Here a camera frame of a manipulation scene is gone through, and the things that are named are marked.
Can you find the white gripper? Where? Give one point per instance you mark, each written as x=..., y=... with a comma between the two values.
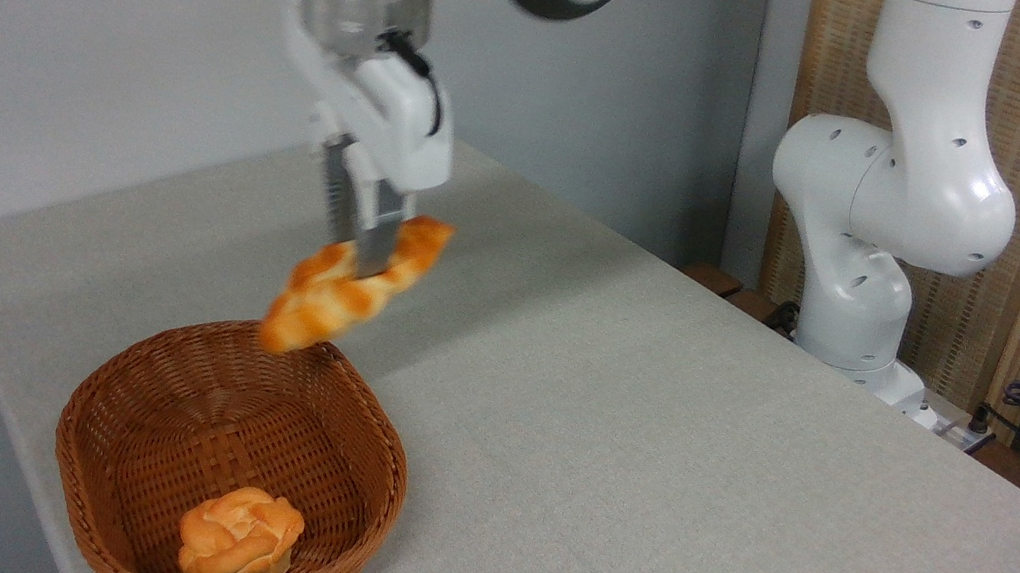
x=393, y=122

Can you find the long braided bread loaf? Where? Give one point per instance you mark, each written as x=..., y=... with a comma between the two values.
x=321, y=299

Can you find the brown woven wicker basket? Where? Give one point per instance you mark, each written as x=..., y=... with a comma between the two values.
x=149, y=404

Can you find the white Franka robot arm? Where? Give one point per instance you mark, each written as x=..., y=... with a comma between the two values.
x=919, y=186

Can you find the white robot base connector block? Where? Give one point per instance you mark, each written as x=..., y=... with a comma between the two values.
x=949, y=425

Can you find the round knotted bread roll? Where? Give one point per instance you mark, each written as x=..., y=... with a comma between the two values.
x=237, y=541

